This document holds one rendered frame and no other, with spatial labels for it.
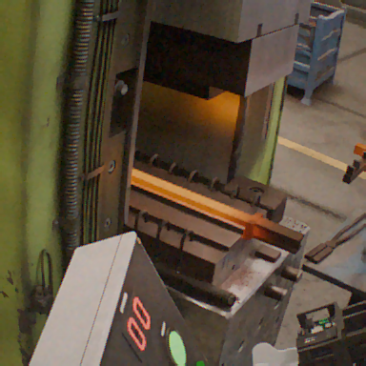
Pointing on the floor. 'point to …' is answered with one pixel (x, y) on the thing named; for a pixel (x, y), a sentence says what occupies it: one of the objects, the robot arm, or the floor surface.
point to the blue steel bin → (317, 49)
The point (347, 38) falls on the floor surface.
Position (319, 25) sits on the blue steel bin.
